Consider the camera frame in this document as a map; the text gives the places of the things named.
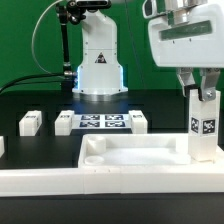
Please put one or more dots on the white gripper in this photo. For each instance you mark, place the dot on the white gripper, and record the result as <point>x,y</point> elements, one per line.
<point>198,44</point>

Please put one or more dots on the white desk top tray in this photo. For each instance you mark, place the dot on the white desk top tray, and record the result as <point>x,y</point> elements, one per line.
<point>134,150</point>

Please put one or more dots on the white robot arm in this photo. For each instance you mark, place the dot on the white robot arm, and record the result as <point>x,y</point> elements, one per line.
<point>99,73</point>

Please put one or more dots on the fiducial marker sheet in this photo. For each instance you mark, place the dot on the fiducial marker sheet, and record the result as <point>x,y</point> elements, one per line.
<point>101,121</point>

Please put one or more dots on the white front fence wall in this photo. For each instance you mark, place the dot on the white front fence wall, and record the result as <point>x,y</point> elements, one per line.
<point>124,180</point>

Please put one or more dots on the white fence wall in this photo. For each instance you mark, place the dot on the white fence wall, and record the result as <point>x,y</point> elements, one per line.
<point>124,180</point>
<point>2,149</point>

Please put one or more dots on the white left fence wall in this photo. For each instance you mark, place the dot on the white left fence wall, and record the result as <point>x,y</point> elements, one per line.
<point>2,149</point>

